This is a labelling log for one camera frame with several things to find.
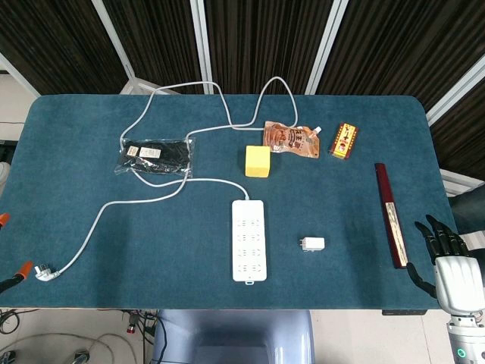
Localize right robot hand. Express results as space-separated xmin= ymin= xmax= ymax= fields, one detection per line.
xmin=407 ymin=215 xmax=485 ymax=318

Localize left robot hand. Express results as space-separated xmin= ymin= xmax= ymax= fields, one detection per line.
xmin=0 ymin=212 xmax=34 ymax=295

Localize white charger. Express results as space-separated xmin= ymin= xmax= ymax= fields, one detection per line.
xmin=298 ymin=237 xmax=326 ymax=254

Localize white power strip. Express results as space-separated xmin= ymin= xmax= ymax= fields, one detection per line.
xmin=231 ymin=199 xmax=268 ymax=286

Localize dark red long box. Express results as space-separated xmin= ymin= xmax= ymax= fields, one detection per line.
xmin=374 ymin=162 xmax=411 ymax=270

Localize teal table cloth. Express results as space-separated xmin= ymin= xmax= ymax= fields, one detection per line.
xmin=0 ymin=93 xmax=473 ymax=310

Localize black items in clear bag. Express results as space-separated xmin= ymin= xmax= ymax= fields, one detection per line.
xmin=114 ymin=136 xmax=198 ymax=178

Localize red yellow small box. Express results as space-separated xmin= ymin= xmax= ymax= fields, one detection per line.
xmin=327 ymin=121 xmax=360 ymax=162

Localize blue-grey robot torso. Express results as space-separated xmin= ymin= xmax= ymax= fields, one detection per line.
xmin=151 ymin=309 xmax=315 ymax=364

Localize orange spout pouch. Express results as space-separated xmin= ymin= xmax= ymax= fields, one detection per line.
xmin=263 ymin=120 xmax=324 ymax=159

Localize yellow sponge cube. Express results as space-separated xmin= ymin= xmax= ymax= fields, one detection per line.
xmin=245 ymin=144 xmax=272 ymax=178

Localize grey power cable with plug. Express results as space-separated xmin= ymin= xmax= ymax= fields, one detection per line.
xmin=34 ymin=77 xmax=299 ymax=284

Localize white partition frame post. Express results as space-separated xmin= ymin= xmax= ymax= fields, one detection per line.
xmin=190 ymin=0 xmax=214 ymax=95
xmin=305 ymin=0 xmax=349 ymax=95
xmin=0 ymin=51 xmax=42 ymax=98
xmin=90 ymin=0 xmax=167 ymax=96
xmin=424 ymin=56 xmax=485 ymax=124

